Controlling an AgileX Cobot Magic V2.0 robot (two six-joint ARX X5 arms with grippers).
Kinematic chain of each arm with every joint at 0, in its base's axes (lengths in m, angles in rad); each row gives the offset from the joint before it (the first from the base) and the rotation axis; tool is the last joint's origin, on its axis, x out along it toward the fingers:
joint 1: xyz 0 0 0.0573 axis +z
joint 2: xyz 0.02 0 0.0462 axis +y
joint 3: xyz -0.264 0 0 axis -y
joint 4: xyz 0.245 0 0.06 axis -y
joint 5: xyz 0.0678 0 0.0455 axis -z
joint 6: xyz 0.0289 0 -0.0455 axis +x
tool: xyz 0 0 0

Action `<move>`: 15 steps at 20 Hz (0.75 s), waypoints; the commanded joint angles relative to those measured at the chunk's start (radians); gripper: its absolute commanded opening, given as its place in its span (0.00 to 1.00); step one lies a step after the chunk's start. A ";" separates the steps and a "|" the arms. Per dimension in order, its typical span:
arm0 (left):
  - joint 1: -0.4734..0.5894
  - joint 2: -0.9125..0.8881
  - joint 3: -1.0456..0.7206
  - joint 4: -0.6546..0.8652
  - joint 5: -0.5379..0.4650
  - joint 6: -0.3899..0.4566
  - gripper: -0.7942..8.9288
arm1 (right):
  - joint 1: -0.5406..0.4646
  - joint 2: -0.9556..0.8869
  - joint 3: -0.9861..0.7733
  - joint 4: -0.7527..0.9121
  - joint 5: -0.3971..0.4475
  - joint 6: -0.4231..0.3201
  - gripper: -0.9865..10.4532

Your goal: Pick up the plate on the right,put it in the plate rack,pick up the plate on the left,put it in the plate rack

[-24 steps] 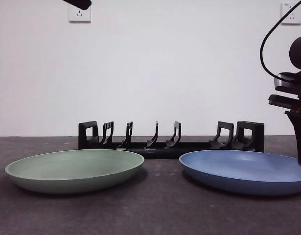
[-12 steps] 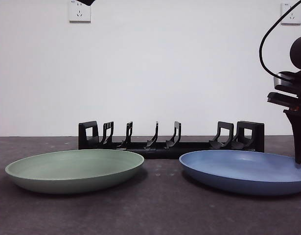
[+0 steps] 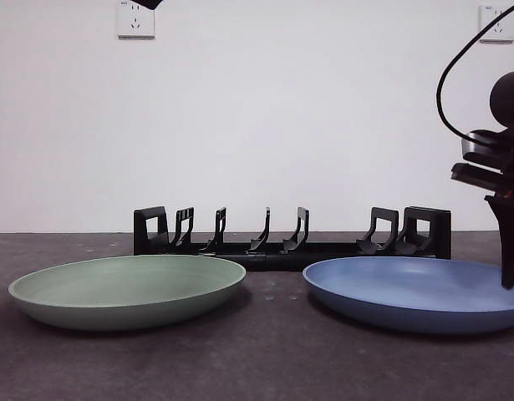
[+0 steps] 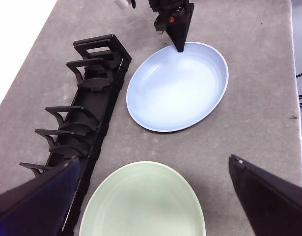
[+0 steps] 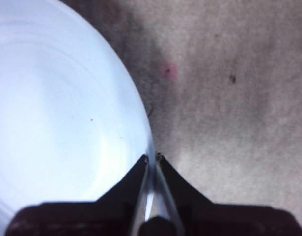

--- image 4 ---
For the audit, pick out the pale green round plate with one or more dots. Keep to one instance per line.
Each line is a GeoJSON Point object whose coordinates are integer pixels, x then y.
{"type": "Point", "coordinates": [143, 204]}

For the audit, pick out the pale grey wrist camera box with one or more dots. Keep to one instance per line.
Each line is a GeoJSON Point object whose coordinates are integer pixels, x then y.
{"type": "Point", "coordinates": [121, 3]}

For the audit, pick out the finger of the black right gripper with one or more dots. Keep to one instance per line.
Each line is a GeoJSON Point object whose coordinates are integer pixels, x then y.
{"type": "Point", "coordinates": [181, 32]}

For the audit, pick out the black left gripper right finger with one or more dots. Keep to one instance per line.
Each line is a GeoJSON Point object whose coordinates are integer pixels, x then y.
{"type": "Point", "coordinates": [271, 204]}

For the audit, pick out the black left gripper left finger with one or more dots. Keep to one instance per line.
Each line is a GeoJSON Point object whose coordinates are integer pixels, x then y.
{"type": "Point", "coordinates": [35, 209]}

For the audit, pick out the pale blue round plate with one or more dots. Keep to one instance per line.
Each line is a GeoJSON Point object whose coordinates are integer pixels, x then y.
{"type": "Point", "coordinates": [177, 91]}

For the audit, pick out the black plastic plate rack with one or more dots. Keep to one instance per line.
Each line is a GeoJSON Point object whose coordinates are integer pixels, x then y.
{"type": "Point", "coordinates": [91, 98]}

